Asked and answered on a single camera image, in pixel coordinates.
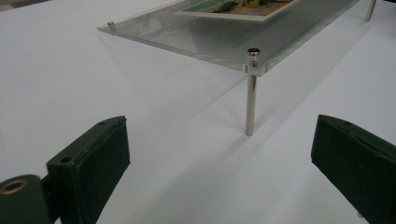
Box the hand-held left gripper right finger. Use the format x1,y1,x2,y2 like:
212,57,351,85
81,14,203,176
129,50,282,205
310,114,396,224

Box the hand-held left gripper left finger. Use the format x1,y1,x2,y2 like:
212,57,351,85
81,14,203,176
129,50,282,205
46,116,132,224

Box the clear acrylic photo frame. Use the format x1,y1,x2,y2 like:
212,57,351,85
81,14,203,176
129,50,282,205
96,0,377,137

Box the boat painting print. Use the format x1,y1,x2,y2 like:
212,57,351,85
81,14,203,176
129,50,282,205
174,0,300,22

